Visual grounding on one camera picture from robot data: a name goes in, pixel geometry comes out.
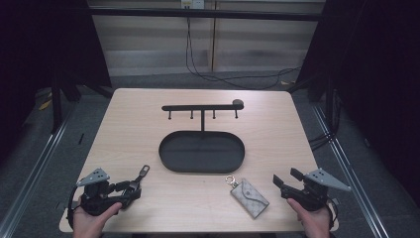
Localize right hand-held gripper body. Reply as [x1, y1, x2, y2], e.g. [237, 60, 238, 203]
[280, 168, 353, 212]

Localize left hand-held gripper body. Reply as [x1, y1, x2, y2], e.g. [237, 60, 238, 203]
[75, 168, 133, 217]

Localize grey checkered key pouch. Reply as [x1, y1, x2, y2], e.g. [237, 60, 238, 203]
[225, 175, 270, 220]

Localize black key rack with tray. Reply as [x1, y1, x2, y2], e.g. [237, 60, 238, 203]
[158, 98, 246, 175]

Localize person's left hand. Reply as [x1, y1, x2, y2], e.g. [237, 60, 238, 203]
[71, 201, 124, 238]

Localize person's right hand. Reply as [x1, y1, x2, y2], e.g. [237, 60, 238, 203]
[285, 197, 333, 238]

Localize black metal stand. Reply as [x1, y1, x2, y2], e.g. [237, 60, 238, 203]
[50, 73, 64, 135]

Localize yellow tape strip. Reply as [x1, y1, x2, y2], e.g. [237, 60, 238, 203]
[38, 98, 53, 112]

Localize dark curtain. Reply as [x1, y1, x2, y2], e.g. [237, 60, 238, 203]
[295, 0, 420, 202]
[0, 0, 113, 163]

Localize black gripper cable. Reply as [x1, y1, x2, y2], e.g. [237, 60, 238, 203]
[66, 185, 82, 230]
[326, 196, 340, 231]

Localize bundle of black floor cables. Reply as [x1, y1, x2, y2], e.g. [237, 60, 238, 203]
[307, 131, 335, 153]

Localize silver metal floor rail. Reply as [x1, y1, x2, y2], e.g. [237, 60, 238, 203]
[0, 107, 77, 238]
[310, 104, 392, 238]

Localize long black wall cable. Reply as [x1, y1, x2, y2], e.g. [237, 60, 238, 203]
[184, 16, 302, 91]

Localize black horizontal frame bar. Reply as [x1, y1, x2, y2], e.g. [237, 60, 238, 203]
[88, 7, 327, 23]

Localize white wall socket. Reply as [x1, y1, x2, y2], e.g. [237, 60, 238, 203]
[180, 0, 206, 10]

